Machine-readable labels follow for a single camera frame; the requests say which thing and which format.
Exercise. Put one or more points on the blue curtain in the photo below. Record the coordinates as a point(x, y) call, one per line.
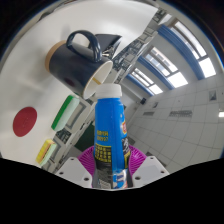
point(180, 50)
point(156, 71)
point(140, 85)

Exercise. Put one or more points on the blue drink bottle white cap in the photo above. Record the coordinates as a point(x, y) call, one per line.
point(110, 133)

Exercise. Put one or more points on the group of ceiling lights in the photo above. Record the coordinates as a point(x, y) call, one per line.
point(180, 113)

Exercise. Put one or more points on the wooden stir stick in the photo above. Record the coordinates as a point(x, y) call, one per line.
point(96, 81)

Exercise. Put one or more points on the black laptop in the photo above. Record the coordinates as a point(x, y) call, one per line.
point(108, 41)

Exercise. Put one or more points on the green chalkboard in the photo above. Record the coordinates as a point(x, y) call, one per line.
point(85, 138)

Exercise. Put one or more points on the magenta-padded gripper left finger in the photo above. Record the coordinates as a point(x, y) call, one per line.
point(75, 171)

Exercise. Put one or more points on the dark blue mug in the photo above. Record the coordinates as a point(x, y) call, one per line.
point(71, 68)

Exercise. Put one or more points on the black wall speaker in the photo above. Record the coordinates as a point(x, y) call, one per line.
point(142, 101)

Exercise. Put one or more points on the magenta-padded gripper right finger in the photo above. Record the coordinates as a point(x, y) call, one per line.
point(150, 171)

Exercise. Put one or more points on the flat round red coaster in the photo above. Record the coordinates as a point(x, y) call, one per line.
point(25, 121)

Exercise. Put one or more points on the classroom window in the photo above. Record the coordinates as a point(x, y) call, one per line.
point(173, 76)
point(196, 50)
point(151, 87)

